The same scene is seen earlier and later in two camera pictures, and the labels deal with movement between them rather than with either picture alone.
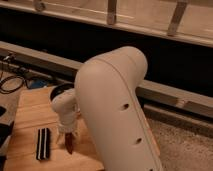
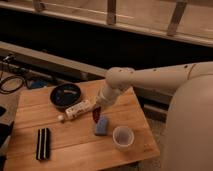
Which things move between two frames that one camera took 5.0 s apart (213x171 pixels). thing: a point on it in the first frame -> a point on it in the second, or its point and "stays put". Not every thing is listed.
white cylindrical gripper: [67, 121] -> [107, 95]
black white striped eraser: [43, 144] stays put
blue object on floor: [37, 83] stays put
